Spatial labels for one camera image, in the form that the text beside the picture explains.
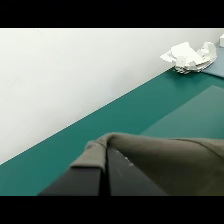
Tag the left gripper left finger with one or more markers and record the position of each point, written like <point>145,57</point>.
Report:
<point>81,181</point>

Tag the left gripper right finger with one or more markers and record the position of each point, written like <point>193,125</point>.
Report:
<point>126,180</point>

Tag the brown T-shirt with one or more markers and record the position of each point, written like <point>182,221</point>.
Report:
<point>173,160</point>

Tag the white garment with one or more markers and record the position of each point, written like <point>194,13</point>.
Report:
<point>188,56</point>

